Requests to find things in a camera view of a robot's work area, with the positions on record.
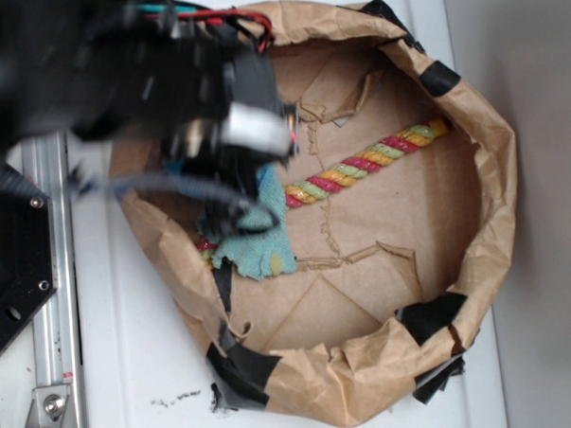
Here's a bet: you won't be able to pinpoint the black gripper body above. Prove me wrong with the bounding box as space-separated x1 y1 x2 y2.
68 18 306 243

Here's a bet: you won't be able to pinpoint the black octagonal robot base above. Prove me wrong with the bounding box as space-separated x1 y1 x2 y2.
0 165 56 356

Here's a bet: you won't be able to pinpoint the brown paper bag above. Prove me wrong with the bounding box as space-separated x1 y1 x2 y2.
121 0 517 428

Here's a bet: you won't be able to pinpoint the metal corner bracket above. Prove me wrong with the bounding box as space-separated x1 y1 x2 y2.
24 383 79 428

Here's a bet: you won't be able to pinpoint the aluminium extrusion rail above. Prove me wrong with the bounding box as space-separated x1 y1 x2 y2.
21 133 89 428

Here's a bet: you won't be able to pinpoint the red and black wires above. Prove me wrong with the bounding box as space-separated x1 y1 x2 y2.
129 0 277 61

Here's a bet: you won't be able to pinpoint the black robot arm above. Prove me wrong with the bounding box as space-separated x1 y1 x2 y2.
0 0 297 237

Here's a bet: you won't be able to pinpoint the teal knitted cloth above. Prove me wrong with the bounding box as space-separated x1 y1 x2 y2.
165 156 299 284

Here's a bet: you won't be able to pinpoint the grey braided cable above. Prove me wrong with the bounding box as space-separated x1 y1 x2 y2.
0 152 282 246

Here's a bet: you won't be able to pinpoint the multicolour twisted rope toy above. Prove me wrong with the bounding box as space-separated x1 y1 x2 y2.
197 118 450 279

